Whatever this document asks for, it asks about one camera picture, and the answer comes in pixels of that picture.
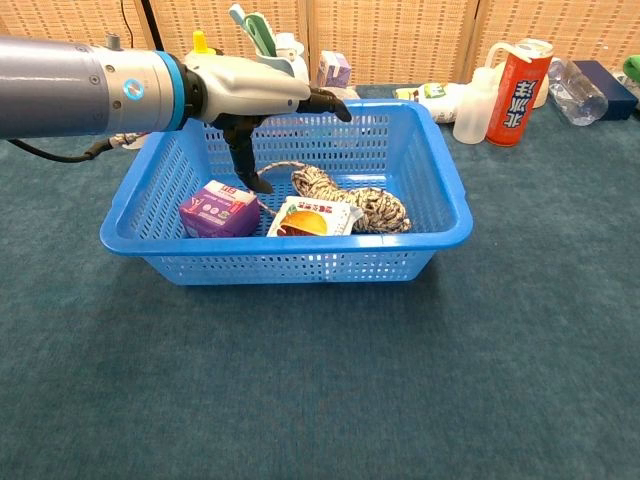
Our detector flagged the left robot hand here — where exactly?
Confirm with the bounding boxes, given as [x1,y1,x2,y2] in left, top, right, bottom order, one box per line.
[179,52,354,195]

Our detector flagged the small purple box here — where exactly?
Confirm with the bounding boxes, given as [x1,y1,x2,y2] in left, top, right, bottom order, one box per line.
[178,179,262,239]

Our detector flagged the white snack packet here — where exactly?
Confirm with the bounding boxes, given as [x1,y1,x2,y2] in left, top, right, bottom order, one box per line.
[266,195,365,238]

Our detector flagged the speckled rope bundle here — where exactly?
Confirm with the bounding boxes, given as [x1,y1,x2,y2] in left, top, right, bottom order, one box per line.
[254,162,413,235]

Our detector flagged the honey bottle yellow cap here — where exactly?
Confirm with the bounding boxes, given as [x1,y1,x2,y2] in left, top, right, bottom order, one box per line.
[192,29,225,57]

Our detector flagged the green brush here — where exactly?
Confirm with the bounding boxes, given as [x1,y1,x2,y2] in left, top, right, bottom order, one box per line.
[228,3,279,59]

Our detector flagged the purple white carton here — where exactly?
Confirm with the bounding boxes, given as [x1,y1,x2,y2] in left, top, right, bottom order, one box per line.
[316,49,353,90]

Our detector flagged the black tripod stand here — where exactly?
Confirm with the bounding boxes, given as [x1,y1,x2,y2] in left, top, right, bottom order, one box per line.
[139,0,167,52]

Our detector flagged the bamboo folding screen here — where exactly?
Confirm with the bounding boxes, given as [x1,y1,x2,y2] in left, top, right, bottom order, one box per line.
[0,0,640,99]

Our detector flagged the blue plastic basket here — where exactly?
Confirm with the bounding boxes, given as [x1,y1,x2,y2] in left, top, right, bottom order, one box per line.
[98,98,475,287]

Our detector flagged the white bottle green label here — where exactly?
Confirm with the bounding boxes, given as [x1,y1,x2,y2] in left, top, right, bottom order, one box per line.
[393,81,470,125]

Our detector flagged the translucent squeeze bottle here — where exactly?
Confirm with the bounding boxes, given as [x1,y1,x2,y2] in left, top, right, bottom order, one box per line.
[452,41,532,146]

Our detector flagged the red drink can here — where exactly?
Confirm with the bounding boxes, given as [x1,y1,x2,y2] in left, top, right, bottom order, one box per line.
[485,38,555,148]

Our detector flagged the beige bowl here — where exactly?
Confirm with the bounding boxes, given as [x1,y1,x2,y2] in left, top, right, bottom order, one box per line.
[530,82,552,110]

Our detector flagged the clear water bottle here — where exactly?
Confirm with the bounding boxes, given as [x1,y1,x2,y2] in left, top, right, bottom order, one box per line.
[547,57,610,127]

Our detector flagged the dark blue box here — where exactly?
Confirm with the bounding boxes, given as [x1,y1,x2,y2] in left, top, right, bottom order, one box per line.
[572,59,640,122]

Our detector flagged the light blue cup with handle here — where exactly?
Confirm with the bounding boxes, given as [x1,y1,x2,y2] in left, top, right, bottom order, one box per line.
[254,32,312,85]

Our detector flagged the thin black cable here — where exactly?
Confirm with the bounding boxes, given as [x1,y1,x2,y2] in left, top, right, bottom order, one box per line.
[117,0,137,50]

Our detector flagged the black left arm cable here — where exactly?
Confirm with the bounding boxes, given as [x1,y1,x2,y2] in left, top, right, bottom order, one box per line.
[4,132,147,164]

